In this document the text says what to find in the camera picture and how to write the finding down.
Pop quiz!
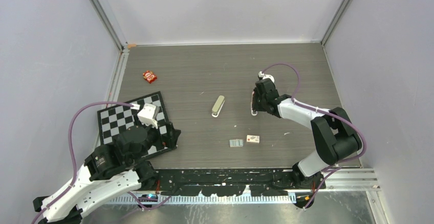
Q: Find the white staple box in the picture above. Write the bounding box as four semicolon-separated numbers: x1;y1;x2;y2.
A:
246;135;260;144

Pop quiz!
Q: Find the staple tray with staples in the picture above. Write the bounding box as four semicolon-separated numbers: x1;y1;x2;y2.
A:
229;139;244;147

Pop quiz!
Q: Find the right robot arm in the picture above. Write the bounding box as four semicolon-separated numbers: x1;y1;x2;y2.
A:
251;78;362;188

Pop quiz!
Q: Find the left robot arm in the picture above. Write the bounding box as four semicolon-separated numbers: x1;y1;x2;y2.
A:
32;122;181;223

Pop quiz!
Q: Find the black white checkerboard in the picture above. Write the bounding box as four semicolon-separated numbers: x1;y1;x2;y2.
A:
97;91;178;160

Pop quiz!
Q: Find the red snack packet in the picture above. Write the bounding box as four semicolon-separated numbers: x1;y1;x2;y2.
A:
142;70;158;83

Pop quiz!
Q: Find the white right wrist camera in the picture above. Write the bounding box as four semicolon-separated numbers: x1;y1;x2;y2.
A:
258;71;275;83

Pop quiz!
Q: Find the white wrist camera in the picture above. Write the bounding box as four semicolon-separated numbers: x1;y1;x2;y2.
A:
131;103;159;129
258;71;275;83

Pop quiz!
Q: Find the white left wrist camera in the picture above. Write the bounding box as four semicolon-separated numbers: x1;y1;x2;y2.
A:
131;103;159;129

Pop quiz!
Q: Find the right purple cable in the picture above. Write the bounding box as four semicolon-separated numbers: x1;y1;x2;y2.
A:
259;62;368;210

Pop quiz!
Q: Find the purple cable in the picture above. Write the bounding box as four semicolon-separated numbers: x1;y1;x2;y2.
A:
30;101;173;224
259;62;368;210

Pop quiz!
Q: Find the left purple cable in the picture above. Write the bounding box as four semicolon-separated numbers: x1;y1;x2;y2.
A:
30;101;173;224

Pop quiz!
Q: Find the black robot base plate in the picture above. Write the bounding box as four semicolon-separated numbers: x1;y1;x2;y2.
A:
141;168;323;197

